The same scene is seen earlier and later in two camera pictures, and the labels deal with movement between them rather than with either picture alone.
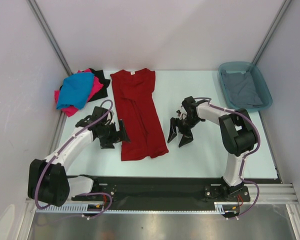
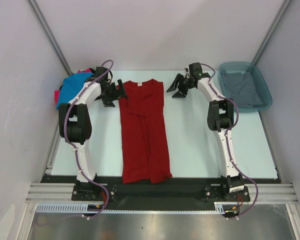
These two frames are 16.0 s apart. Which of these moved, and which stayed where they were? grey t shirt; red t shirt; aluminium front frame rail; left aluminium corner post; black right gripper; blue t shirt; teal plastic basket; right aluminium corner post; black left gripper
Moved: red t shirt; black left gripper; black right gripper
Stayed: blue t shirt; left aluminium corner post; aluminium front frame rail; right aluminium corner post; grey t shirt; teal plastic basket
